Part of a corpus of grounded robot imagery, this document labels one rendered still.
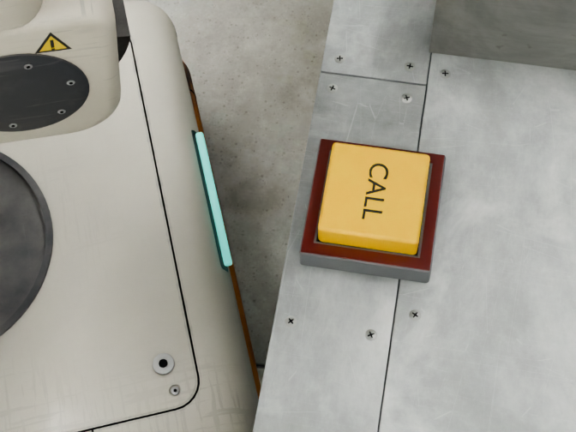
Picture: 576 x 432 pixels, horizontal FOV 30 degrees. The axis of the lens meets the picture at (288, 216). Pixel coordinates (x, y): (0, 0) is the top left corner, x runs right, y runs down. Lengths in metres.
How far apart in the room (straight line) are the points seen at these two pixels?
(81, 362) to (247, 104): 0.58
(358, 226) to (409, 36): 0.17
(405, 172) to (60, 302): 0.67
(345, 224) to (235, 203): 0.94
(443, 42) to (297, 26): 1.00
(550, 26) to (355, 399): 0.26
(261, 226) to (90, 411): 0.47
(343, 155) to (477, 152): 0.10
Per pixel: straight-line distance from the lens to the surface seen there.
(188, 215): 1.26
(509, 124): 0.72
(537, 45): 0.72
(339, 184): 0.65
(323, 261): 0.65
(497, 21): 0.70
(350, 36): 0.74
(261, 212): 1.56
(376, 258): 0.64
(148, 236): 1.26
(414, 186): 0.65
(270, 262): 1.53
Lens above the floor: 1.42
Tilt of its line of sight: 66 degrees down
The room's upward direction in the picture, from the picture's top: 6 degrees counter-clockwise
